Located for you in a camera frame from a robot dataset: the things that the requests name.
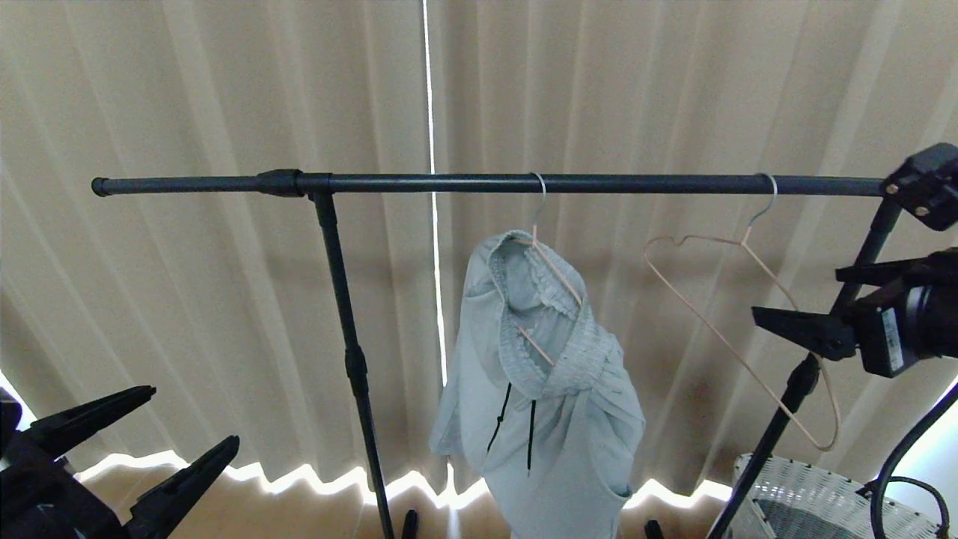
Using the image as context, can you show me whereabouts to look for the white laundry basket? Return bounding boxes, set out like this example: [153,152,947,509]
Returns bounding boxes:
[730,453,951,539]

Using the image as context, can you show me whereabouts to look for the beige curtain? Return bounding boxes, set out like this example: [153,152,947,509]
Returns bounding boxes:
[0,0,958,502]

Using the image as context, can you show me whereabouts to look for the pink clothes hanger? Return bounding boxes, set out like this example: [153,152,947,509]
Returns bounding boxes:
[644,174,841,453]
[513,172,585,368]

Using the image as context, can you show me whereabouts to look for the black clothes rack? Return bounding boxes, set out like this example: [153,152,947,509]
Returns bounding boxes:
[91,168,910,539]

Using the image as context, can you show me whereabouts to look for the pale grey shorts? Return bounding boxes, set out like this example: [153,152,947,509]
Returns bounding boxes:
[429,231,646,539]

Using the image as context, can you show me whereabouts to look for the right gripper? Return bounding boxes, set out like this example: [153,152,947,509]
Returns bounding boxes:
[751,247,958,380]

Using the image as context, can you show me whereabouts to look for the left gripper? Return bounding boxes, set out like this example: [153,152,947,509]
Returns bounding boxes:
[0,385,241,539]

